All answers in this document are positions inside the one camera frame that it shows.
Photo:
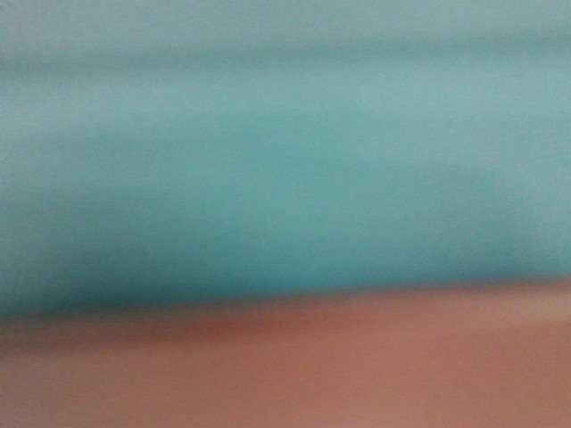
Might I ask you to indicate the light blue plastic box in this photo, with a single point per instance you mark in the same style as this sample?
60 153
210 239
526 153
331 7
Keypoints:
162 152

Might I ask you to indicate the pink plastic box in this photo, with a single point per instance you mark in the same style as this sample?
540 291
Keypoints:
485 356

